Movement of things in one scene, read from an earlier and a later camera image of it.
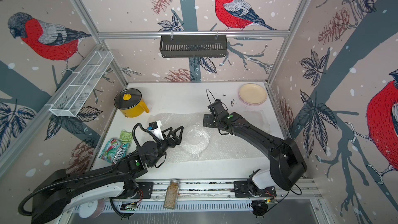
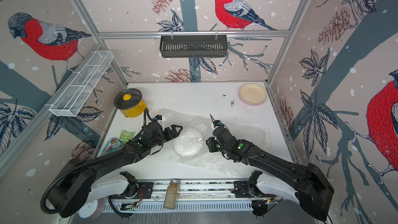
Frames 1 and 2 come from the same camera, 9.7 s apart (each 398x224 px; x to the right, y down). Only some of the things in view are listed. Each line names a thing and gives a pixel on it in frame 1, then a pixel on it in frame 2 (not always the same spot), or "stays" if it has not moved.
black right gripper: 210,120 → 211,143
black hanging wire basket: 193,46 stays
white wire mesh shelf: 70,102 stays
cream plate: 252,94 stays
